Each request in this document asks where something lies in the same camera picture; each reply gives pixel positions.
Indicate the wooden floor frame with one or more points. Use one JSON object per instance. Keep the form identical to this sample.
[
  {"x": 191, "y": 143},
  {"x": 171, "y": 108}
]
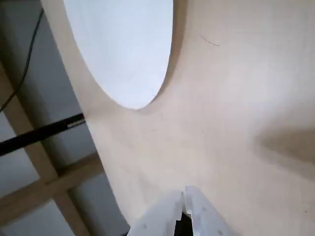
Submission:
[{"x": 49, "y": 182}]

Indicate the white paper plate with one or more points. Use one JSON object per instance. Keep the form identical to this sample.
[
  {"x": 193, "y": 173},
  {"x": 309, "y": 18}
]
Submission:
[{"x": 123, "y": 49}]

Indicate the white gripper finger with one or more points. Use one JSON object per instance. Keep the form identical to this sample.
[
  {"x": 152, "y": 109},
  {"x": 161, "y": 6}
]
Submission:
[
  {"x": 160, "y": 218},
  {"x": 209, "y": 218}
]

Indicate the black tripod leg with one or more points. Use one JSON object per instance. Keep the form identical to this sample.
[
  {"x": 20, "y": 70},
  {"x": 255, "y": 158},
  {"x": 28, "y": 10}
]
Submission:
[{"x": 37, "y": 134}]

